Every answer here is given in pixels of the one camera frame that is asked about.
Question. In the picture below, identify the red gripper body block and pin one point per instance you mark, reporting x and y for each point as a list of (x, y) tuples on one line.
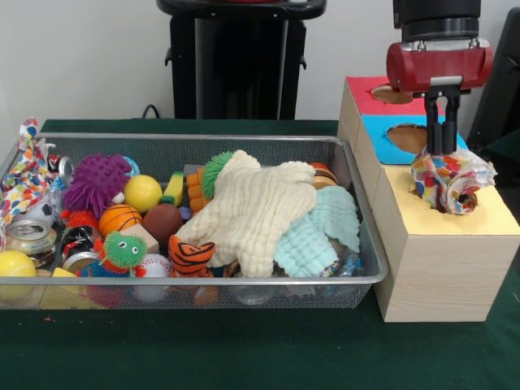
[(438, 65)]

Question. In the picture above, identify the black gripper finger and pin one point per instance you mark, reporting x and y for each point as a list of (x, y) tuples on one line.
[(435, 138), (450, 138)]

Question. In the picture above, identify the confetti print cloth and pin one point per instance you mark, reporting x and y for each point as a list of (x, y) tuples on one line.
[(24, 178), (447, 183)]

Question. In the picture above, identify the wooden box with three holes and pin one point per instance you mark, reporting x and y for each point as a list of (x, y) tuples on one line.
[(447, 276)]

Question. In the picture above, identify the dark green table cloth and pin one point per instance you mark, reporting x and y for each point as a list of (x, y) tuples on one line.
[(243, 349), (508, 146)]

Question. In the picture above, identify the light blue muslin cloth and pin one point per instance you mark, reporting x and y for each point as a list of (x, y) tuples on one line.
[(300, 243)]

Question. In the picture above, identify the cream muslin cloth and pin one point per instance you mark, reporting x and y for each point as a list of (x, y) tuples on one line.
[(252, 207)]

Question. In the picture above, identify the orange tiger striped toy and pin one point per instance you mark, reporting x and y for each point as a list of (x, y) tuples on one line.
[(189, 256)]

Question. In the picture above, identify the brown ball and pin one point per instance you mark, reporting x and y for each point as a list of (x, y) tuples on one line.
[(162, 223)]

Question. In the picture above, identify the smooth yellow ball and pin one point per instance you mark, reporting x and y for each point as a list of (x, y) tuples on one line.
[(143, 193)]

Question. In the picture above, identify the orange toy basketball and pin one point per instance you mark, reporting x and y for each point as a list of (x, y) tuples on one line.
[(120, 219)]

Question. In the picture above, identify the green spiky monster toy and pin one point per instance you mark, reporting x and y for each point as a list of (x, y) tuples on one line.
[(122, 248)]

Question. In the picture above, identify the purple spiky ball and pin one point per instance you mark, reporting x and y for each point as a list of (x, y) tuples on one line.
[(95, 183)]

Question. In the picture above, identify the yellow tennis ball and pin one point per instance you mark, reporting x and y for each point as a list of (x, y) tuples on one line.
[(16, 264)]

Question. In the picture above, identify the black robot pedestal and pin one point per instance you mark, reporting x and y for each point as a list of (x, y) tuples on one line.
[(235, 61)]

